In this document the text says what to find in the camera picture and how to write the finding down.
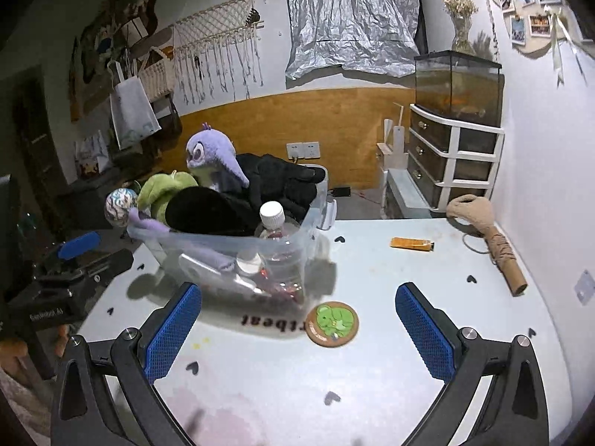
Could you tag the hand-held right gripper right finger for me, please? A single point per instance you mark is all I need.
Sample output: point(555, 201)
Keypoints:
point(425, 334)

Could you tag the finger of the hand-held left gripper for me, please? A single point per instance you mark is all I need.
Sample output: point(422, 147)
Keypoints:
point(79, 245)
point(109, 262)

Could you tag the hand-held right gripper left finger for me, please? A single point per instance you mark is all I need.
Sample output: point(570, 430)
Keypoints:
point(174, 330)

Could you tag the embroidered purple patterned ball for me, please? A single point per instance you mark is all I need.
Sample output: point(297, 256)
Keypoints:
point(120, 206)

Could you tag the clear plastic storage container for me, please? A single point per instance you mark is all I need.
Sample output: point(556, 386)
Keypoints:
point(195, 244)

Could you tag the round coaster with green print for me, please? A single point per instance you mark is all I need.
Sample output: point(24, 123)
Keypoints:
point(332, 323)

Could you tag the purple plush toy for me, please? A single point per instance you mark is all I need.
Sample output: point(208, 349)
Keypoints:
point(214, 153)

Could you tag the black glove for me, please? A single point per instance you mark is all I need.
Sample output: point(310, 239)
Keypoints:
point(283, 181)

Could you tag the person's left hand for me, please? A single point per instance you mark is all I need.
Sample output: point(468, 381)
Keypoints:
point(13, 351)

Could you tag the dark low cabinet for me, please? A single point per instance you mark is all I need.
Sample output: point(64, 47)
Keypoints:
point(93, 195)

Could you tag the green plush toy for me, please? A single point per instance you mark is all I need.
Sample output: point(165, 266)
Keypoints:
point(162, 190)

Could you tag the printed paper bag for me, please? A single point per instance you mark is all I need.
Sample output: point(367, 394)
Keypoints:
point(93, 155)

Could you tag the orange tube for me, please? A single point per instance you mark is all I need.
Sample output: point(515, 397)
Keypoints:
point(411, 243)

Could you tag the black cap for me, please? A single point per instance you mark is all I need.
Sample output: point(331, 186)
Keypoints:
point(204, 213)

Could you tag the pink fluffy blanket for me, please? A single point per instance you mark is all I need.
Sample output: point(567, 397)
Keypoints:
point(18, 409)

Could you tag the beige mannequin hand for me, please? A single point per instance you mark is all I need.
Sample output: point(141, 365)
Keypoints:
point(474, 213)

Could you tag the pale blue wooden shelf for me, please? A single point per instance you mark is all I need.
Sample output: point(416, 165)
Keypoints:
point(404, 195)

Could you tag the white tote bag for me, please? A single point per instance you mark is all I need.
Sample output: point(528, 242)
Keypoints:
point(135, 111)

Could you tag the clear water bottle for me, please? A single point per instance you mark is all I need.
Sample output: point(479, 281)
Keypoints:
point(272, 213)

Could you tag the black power adapter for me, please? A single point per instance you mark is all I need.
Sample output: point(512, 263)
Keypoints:
point(340, 191)

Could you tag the woven hanging basket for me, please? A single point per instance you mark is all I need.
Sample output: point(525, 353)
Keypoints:
point(158, 74)

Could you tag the white wooden stand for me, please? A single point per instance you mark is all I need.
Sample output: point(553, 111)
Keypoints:
point(395, 144)

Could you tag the glass fish tank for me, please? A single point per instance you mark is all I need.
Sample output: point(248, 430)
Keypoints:
point(455, 83)

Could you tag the vase with dried flowers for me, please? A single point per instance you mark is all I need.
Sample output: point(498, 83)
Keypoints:
point(461, 28)

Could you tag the silver foil sheet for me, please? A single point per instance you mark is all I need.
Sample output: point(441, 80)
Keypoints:
point(348, 14)

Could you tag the round photo board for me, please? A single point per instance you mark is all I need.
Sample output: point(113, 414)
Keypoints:
point(525, 4)

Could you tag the white wall switch plate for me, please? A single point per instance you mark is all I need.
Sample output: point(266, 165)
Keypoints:
point(585, 285)

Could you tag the white frame drawer cabinet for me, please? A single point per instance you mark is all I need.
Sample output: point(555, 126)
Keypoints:
point(455, 158)

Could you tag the dark wall decoration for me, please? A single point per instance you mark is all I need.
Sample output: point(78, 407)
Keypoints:
point(107, 42)

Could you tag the white wall socket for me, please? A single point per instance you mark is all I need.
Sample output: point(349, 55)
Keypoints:
point(311, 150)
point(294, 150)

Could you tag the macrame wall hanging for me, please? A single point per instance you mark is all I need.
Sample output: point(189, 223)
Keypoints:
point(218, 32)

